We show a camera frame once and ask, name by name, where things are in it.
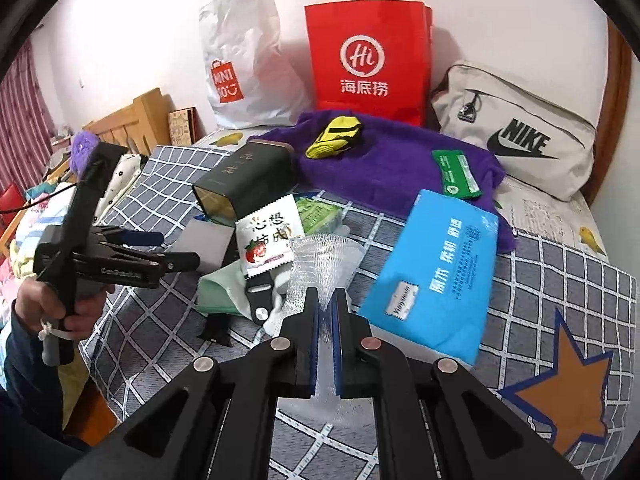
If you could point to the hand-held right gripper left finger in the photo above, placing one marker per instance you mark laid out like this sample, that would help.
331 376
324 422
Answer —
312 355

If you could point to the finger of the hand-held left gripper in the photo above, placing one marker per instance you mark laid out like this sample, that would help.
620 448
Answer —
165 265
135 238

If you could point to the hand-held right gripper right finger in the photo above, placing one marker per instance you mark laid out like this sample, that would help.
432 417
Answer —
340 355

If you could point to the clear mesh net bag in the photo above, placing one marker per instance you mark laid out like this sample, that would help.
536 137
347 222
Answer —
320 265

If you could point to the white snack packet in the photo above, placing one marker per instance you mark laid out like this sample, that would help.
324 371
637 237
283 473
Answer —
267 240

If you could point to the person's left forearm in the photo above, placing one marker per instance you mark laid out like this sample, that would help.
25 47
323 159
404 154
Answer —
25 375

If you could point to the person's left hand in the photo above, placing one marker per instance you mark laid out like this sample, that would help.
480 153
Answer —
85 317

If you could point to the small white box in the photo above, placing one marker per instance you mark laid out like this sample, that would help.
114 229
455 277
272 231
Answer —
202 245

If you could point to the floral bedding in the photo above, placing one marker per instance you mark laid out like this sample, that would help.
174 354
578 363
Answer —
45 210

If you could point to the white dotted pillow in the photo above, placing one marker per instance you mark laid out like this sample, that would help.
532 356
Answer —
120 180

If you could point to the light green cloth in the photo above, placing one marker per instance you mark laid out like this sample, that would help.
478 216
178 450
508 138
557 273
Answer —
220 290

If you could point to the purple fuzzy thing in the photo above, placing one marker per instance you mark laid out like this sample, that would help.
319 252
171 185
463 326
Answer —
82 147

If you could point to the brown framed board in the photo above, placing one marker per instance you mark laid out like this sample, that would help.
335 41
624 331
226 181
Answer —
182 127

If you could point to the dark green tin box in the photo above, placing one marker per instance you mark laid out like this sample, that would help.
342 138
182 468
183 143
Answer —
245 175

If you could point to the wooden headboard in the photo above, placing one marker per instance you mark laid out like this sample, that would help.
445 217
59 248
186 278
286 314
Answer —
135 115

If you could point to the blue tissue pack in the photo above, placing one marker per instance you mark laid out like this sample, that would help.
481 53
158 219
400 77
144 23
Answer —
435 270

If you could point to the green tissue packet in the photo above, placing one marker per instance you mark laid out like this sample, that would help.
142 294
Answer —
320 215

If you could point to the red patterned curtain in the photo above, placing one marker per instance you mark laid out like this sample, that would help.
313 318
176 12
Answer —
22 110

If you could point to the grey checkered blanket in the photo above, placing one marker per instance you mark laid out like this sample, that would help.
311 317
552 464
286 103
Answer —
500 440

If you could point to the purple towel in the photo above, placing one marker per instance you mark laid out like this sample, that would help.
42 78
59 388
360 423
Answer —
395 170

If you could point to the white plastic shopping bag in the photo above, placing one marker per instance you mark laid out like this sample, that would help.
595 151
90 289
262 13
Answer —
250 60

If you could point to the yellow and black pouch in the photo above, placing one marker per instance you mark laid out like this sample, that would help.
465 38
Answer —
335 137

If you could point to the green flat packet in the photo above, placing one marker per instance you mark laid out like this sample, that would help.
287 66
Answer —
457 172

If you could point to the red paper bag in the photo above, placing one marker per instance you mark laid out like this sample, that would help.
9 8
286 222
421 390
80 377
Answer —
370 55

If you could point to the beige backpack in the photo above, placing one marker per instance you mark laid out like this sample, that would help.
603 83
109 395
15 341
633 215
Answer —
525 125

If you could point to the wooden bed frame post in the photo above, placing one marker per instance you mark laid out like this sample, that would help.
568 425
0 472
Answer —
612 110

